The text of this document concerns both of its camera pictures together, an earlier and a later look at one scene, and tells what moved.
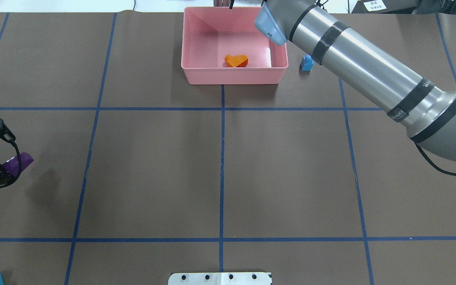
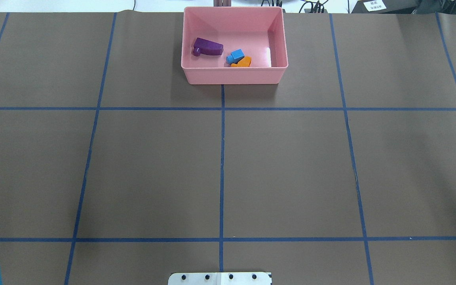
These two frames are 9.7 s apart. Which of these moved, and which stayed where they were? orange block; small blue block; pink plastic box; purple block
Moved: small blue block; purple block
Stayed: orange block; pink plastic box
